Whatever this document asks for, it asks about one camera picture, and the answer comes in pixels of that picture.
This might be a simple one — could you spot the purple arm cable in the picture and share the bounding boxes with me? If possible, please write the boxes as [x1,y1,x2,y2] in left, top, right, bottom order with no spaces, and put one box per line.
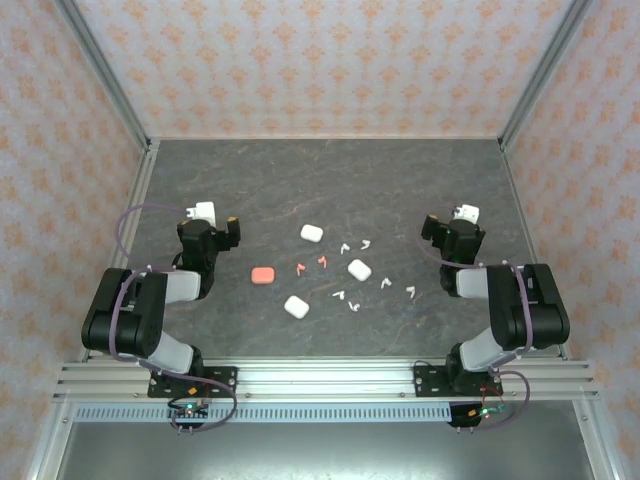
[108,203,239,434]
[416,204,532,432]

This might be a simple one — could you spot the aluminium frame leg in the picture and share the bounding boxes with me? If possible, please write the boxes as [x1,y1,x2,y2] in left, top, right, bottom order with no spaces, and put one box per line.
[24,399,76,480]
[574,399,626,480]

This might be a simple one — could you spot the aluminium mounting rail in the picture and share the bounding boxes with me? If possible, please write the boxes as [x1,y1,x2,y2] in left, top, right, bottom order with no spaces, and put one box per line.
[52,357,599,401]

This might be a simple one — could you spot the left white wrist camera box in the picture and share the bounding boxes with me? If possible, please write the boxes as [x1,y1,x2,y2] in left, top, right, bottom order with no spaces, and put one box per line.
[185,201,219,226]

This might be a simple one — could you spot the grey slotted cable duct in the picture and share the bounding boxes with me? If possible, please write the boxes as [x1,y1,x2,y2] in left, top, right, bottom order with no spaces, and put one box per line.
[73,404,451,424]

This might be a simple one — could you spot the aluminium frame post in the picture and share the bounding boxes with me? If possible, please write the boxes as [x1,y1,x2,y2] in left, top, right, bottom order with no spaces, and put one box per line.
[498,0,599,151]
[52,0,154,151]

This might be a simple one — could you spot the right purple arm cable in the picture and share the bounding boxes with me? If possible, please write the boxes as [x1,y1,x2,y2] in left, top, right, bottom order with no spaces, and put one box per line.
[416,204,532,432]

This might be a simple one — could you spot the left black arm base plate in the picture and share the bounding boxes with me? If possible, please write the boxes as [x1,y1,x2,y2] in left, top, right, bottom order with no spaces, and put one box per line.
[147,366,239,399]

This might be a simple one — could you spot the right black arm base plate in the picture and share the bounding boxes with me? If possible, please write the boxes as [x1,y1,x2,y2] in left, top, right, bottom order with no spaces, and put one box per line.
[413,364,501,399]

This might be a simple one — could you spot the aluminium table side rail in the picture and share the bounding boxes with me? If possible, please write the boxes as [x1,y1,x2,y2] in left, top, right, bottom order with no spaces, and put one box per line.
[499,139,571,362]
[79,139,162,362]

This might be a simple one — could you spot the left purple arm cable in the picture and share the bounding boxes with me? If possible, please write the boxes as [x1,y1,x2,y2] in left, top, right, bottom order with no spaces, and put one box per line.
[108,203,239,434]

